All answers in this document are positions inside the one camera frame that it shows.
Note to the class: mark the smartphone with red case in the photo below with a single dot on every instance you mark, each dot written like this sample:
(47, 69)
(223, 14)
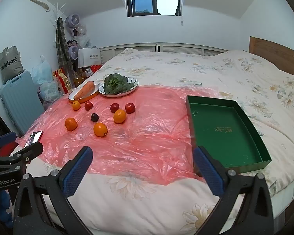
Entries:
(34, 137)

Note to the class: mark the green leafy vegetable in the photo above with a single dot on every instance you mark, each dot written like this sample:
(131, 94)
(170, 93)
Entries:
(116, 84)

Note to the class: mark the crumpled clear plastic bags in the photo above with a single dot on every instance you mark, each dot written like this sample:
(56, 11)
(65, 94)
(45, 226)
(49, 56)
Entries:
(84, 38)

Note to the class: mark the pink plastic sheet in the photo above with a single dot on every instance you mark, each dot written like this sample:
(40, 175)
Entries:
(142, 139)

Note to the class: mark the light blue suitcase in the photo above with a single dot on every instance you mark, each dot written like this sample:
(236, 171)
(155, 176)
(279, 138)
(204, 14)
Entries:
(19, 100)

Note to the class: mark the grey fabric bag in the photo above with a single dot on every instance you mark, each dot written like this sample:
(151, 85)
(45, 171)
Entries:
(11, 63)

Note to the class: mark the white paper bag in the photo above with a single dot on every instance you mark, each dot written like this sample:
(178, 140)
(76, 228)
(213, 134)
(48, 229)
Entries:
(89, 57)

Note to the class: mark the white louvered cover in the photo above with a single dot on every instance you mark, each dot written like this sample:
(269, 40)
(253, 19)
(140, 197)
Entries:
(137, 48)

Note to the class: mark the person's blue white clothing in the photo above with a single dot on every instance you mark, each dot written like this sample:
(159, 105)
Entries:
(4, 205)

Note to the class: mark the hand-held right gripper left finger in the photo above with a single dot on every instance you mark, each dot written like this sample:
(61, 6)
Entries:
(79, 171)

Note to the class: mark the green tray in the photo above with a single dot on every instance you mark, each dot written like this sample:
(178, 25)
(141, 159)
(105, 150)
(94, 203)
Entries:
(223, 132)

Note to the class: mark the red yellow snack packets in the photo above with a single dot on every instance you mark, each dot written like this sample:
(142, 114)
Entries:
(63, 79)

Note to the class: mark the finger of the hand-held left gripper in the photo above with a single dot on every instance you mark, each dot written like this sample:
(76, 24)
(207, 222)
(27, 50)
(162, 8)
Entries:
(30, 151)
(5, 138)

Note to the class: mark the plaid scarf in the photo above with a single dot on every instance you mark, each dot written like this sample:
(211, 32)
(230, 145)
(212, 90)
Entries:
(62, 46)

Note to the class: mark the clear plastic bag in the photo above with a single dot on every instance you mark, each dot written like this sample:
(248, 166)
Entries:
(49, 91)

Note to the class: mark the orange rimmed white plate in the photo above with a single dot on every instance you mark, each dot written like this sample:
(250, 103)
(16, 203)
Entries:
(96, 89)

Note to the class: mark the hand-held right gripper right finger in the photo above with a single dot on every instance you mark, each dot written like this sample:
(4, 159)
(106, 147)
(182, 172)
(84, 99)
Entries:
(208, 171)

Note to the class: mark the blue plastic bag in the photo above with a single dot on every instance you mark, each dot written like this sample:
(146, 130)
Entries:
(41, 72)

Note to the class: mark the dark purple plum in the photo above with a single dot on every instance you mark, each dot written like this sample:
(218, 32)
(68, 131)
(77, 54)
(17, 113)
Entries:
(94, 117)

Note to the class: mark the red plum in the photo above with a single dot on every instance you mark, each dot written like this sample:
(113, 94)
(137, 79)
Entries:
(88, 105)
(129, 108)
(114, 107)

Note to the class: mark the wooden headboard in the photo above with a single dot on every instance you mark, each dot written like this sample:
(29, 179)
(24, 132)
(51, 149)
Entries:
(279, 51)

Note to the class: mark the purple clip fan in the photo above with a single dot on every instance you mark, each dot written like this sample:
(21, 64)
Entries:
(72, 20)
(73, 52)

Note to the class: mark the carrot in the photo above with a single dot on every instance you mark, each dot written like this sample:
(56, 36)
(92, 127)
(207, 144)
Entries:
(84, 90)

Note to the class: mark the small orange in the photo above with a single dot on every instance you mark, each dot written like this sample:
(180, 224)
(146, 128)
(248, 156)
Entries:
(76, 105)

